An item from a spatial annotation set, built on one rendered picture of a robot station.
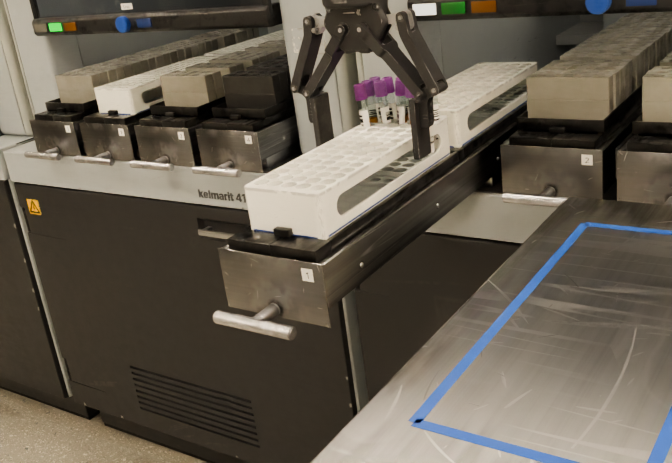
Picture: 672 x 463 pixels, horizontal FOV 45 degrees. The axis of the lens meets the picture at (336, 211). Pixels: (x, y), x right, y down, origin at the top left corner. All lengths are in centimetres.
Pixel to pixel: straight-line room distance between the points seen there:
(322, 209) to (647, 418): 40
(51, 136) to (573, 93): 104
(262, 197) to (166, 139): 64
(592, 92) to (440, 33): 29
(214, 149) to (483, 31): 50
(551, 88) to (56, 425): 155
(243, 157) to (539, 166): 51
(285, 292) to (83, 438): 137
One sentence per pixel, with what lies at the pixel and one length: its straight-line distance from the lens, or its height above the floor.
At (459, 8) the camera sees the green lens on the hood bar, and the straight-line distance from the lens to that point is 116.
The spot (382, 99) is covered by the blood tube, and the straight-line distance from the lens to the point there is 103.
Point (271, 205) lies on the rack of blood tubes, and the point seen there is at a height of 85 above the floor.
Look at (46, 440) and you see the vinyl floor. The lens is 219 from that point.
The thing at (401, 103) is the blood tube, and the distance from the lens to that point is 103.
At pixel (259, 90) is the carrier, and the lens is 140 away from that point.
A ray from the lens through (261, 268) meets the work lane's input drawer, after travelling 84.
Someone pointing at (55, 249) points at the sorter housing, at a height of 52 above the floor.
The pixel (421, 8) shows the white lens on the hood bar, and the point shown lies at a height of 98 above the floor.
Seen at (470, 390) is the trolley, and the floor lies 82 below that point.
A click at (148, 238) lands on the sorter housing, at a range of 161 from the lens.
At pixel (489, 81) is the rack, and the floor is 86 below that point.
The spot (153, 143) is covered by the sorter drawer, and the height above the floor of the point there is 78.
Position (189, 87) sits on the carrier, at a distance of 150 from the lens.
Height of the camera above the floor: 113
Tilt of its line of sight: 20 degrees down
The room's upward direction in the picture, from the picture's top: 8 degrees counter-clockwise
